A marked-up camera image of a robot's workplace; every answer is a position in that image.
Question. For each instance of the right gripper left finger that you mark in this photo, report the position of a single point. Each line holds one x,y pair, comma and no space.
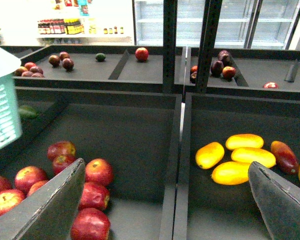
48,214

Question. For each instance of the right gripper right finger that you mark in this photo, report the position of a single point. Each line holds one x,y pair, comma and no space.
278,201

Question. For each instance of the light blue plastic basket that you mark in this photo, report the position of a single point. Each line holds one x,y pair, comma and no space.
10,122

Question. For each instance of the red mango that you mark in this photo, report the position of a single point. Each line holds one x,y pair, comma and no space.
285,157

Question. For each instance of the dark green avocado back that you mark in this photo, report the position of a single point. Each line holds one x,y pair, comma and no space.
100,57

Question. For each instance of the glass door refrigerator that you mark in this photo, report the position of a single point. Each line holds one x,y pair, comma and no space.
243,24

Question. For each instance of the red apple back shelf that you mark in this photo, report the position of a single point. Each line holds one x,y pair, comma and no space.
141,54

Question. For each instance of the shelf of bottles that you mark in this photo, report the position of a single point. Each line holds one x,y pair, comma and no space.
101,22

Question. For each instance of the black shelf post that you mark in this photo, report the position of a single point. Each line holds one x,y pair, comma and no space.
210,22
169,45

